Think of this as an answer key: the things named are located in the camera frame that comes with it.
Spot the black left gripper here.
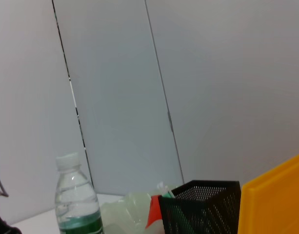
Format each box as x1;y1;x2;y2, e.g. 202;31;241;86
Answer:
0;202;23;234

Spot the clear bottle with green label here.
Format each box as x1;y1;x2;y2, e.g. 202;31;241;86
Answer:
55;152;104;234

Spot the pale green glass fruit plate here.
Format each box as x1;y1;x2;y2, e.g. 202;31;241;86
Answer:
100;191;164;234

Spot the black mesh pen holder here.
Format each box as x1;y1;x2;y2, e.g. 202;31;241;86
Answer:
158;180;242;234

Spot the yellow plastic bin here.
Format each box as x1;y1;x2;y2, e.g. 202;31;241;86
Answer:
238;151;299;234

